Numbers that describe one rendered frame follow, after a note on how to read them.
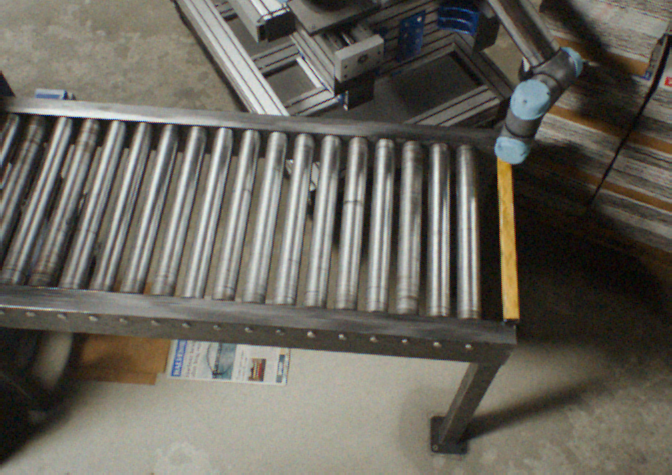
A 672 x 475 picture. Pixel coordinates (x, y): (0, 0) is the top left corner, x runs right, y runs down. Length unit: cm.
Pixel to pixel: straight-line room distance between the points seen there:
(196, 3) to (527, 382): 182
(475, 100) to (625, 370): 101
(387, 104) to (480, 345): 126
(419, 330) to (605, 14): 86
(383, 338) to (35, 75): 206
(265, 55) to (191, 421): 130
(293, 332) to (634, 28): 105
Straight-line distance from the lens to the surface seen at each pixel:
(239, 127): 177
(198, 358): 235
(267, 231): 160
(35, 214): 175
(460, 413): 197
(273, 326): 150
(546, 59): 166
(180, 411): 232
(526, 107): 157
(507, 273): 156
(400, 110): 257
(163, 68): 304
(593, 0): 183
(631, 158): 217
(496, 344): 152
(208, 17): 288
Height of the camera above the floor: 218
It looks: 59 degrees down
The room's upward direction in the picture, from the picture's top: 1 degrees clockwise
